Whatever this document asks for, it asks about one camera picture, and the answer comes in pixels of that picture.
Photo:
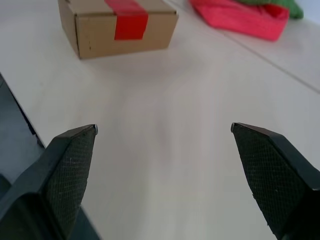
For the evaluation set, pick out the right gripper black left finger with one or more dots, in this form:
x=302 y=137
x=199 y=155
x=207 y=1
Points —
x=62 y=175

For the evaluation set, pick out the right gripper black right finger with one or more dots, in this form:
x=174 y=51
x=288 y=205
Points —
x=275 y=175

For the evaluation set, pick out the brown cardboard box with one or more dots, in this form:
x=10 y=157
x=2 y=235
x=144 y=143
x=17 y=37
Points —
x=97 y=35

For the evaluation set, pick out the pink fabric bag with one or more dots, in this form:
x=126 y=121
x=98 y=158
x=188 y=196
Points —
x=237 y=20

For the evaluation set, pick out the green fabric bag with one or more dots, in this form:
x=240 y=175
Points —
x=293 y=10

